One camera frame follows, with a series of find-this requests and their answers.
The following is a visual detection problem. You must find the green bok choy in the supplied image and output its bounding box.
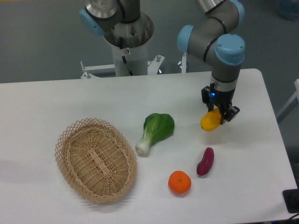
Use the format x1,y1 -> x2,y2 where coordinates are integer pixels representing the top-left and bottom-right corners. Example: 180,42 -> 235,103
135,113 -> 175,156

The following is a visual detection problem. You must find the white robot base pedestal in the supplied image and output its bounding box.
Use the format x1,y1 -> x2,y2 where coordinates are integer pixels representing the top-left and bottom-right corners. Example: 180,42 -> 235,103
79,9 -> 165,77

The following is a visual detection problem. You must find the white frame at right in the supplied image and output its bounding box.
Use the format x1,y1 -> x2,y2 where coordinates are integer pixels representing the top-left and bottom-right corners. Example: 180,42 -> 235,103
276,79 -> 299,123

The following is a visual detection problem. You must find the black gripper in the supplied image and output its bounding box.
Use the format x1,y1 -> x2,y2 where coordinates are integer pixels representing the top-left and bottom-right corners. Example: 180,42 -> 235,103
201,83 -> 240,125

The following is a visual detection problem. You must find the woven wicker basket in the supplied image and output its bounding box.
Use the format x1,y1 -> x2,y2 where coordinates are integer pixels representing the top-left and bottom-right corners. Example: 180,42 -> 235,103
55,118 -> 137,203

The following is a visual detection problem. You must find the orange tangerine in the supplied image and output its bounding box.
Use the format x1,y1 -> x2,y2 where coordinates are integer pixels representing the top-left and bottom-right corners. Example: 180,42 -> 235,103
168,170 -> 192,194

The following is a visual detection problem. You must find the purple sweet potato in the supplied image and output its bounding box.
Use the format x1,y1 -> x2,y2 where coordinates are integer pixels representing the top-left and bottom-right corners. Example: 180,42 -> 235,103
197,147 -> 214,176

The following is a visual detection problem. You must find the blue water bottle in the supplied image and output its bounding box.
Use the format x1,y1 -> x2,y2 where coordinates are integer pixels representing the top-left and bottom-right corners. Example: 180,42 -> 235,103
277,0 -> 299,21

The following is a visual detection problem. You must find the black cable on pedestal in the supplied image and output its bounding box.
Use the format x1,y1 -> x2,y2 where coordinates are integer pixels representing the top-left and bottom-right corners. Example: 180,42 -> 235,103
119,37 -> 134,77

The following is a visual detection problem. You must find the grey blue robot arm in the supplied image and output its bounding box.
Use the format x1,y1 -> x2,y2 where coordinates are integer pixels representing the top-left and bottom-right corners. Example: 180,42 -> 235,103
79,0 -> 245,123

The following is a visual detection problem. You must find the black device at table edge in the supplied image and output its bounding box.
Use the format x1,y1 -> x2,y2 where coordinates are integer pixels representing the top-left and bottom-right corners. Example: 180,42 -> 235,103
282,189 -> 299,213

